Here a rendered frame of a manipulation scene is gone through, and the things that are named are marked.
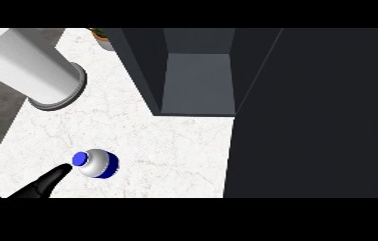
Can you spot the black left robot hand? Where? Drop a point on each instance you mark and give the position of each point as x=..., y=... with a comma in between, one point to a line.
x=43, y=186

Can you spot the dark grey cabinet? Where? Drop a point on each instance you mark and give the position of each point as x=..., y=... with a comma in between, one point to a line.
x=196, y=81

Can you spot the dark grey cabinet door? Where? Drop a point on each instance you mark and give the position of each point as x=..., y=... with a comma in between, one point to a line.
x=304, y=118

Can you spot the potted plant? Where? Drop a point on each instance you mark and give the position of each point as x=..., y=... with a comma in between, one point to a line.
x=102, y=38

